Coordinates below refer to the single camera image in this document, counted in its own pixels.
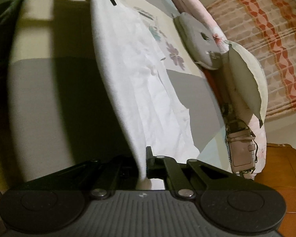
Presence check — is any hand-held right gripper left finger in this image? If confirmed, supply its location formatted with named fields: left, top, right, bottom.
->
left=27, top=154, right=141, bottom=200

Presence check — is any pink floral pillow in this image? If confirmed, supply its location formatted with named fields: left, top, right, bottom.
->
left=157, top=0, right=229, bottom=53
left=244, top=111, right=267, bottom=181

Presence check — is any wooden headboard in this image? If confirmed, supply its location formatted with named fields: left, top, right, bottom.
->
left=253, top=143, right=296, bottom=237

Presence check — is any grey cushion with hole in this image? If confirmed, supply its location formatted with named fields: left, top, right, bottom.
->
left=173, top=12, right=230, bottom=70

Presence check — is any beige pillow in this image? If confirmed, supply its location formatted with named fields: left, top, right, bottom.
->
left=218, top=54, right=251, bottom=115

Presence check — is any red orange cloth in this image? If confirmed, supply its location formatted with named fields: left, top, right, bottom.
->
left=203, top=68, right=219, bottom=99

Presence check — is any pink handbag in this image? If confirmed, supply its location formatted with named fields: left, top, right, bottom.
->
left=224, top=118, right=259, bottom=176

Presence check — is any white printed long-sleeve shirt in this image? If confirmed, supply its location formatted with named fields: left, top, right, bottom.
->
left=89, top=0, right=201, bottom=185

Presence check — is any cream pillow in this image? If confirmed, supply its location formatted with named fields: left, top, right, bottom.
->
left=226, top=41, right=269, bottom=127

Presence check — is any patterned curtain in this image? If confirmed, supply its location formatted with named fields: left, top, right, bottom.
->
left=204, top=0, right=296, bottom=122

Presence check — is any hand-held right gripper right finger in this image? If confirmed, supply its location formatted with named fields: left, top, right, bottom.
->
left=145, top=146, right=252, bottom=200

